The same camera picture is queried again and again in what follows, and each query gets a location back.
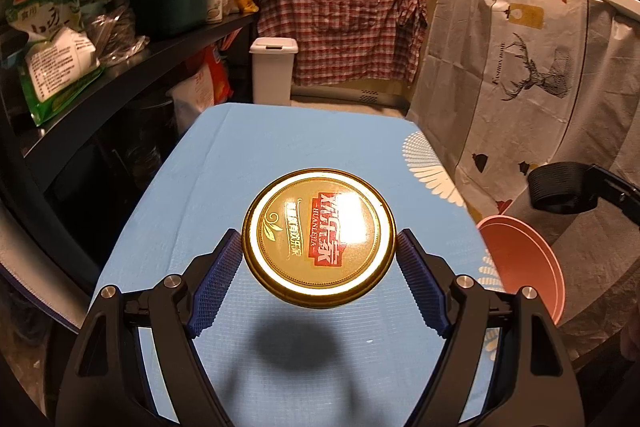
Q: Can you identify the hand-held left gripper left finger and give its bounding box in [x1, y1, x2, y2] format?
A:
[55, 228, 244, 427]

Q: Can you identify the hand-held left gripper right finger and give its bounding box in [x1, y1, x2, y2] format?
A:
[396, 228, 586, 427]

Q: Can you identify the pink plastic basin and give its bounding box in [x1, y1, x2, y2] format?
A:
[476, 216, 566, 325]

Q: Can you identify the gold jar lid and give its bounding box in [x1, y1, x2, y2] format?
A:
[242, 168, 397, 308]

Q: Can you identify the white deer print cloth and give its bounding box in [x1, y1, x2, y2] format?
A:
[455, 0, 591, 218]

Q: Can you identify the grey plain curtain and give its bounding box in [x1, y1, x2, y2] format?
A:
[407, 0, 640, 358]

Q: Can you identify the blue printed tablecloth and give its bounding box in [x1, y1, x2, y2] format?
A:
[90, 103, 506, 427]

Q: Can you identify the white sack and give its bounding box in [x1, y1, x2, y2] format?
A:
[167, 74, 218, 135]

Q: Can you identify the red orange sack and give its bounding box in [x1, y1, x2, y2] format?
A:
[202, 47, 233, 105]

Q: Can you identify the white pedal bin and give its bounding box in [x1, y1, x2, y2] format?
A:
[249, 38, 299, 106]

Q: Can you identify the black shelf rack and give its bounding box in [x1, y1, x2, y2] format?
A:
[0, 0, 266, 318]

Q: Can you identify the clear bag of food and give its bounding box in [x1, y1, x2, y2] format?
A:
[85, 4, 151, 68]

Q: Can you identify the green white food bag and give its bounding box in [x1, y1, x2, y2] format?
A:
[17, 27, 103, 128]

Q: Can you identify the red plaid shirt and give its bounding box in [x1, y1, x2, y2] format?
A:
[256, 0, 429, 86]

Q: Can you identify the green printed plastic bag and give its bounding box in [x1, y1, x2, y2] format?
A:
[5, 0, 88, 42]

